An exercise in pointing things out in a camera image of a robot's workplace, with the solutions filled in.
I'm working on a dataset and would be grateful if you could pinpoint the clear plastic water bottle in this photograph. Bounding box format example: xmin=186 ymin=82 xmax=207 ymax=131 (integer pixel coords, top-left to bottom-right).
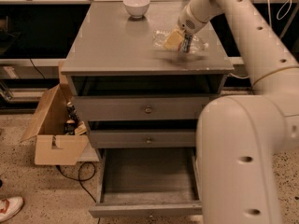
xmin=152 ymin=30 xmax=208 ymax=54

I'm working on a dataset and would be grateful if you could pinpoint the grey wooden drawer cabinet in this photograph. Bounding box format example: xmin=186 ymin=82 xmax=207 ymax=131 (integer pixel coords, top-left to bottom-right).
xmin=61 ymin=0 xmax=235 ymax=161

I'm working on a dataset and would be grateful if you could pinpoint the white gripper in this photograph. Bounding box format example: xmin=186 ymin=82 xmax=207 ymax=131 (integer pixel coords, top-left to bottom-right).
xmin=164 ymin=5 xmax=206 ymax=50

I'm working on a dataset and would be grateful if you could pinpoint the white ceramic bowl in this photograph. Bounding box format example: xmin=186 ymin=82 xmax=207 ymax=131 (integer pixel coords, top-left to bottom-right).
xmin=123 ymin=0 xmax=150 ymax=18

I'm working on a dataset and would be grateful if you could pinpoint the grey top drawer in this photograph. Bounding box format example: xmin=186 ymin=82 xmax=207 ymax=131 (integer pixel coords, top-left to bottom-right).
xmin=73 ymin=96 xmax=210 ymax=121

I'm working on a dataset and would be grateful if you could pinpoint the open cardboard box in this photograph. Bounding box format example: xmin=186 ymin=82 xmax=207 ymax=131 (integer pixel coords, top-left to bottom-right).
xmin=20 ymin=60 xmax=90 ymax=166

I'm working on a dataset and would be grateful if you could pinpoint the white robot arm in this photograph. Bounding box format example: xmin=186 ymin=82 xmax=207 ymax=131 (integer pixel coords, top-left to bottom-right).
xmin=167 ymin=0 xmax=299 ymax=224

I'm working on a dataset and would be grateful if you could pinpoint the white sneaker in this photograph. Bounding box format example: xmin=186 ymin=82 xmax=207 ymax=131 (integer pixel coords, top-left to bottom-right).
xmin=0 ymin=196 xmax=24 ymax=222

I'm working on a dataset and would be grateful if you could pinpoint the dark bottle in box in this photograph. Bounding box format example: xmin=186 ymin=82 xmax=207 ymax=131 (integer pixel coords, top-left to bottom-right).
xmin=64 ymin=102 xmax=79 ymax=135

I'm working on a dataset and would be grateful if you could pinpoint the grey open bottom drawer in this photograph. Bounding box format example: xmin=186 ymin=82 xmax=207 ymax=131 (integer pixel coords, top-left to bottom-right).
xmin=90 ymin=147 xmax=202 ymax=218

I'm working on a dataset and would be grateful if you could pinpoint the grey middle drawer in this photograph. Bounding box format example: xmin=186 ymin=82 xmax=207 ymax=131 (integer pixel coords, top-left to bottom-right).
xmin=88 ymin=130 xmax=195 ymax=148

